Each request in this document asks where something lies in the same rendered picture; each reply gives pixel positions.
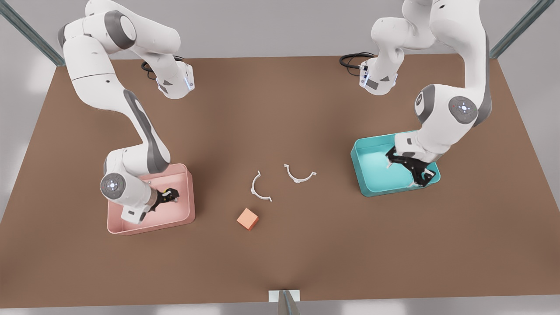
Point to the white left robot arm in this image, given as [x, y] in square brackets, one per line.
[455, 109]

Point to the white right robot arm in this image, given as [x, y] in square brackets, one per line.
[94, 78]

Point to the pink storage box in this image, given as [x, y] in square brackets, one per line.
[173, 210]

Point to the blue storage box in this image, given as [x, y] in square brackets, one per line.
[374, 168]

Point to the orange cube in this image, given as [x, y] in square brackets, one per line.
[247, 218]

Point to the white curved clip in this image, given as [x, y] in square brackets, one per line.
[257, 189]
[299, 176]

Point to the silver frame post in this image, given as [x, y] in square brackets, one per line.
[30, 33]
[286, 302]
[520, 28]

